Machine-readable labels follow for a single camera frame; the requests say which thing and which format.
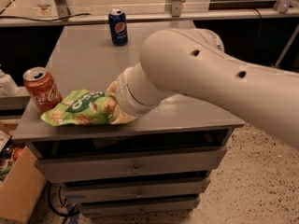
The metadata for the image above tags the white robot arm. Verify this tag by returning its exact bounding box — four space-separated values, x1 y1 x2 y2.
115 29 299 149

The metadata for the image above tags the middle drawer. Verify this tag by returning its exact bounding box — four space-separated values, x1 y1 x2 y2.
64 177 210 203

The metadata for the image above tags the green rice chip bag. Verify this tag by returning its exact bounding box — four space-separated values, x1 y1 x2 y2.
41 90 117 126

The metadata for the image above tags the drawer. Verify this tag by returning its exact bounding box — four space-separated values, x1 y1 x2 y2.
80 195 200 217
36 146 227 183
64 177 210 203

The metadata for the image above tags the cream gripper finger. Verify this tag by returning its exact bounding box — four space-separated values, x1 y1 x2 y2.
109 105 136 125
105 81 117 96

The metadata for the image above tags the black floor cable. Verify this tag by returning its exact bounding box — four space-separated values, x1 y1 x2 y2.
47 182 81 224

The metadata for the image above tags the black cable on rail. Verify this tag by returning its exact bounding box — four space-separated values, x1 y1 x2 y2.
0 12 92 22

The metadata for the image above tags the bottom drawer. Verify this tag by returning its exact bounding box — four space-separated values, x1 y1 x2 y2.
80 195 200 217

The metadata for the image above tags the white bottle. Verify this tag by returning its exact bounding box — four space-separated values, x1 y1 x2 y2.
0 69 20 96

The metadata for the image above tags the cardboard box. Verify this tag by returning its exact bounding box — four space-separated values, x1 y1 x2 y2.
0 120 48 224

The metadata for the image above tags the top drawer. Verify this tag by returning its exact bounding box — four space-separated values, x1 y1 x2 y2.
36 146 227 183

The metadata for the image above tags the blue pepsi can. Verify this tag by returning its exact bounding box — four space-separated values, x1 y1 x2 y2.
108 8 128 46

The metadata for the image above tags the grey drawer cabinet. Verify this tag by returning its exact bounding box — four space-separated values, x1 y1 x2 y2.
13 21 244 208

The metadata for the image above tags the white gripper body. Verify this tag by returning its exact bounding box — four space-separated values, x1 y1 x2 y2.
116 67 150 117

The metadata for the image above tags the red coca-cola can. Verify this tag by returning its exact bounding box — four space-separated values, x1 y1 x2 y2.
22 67 62 113

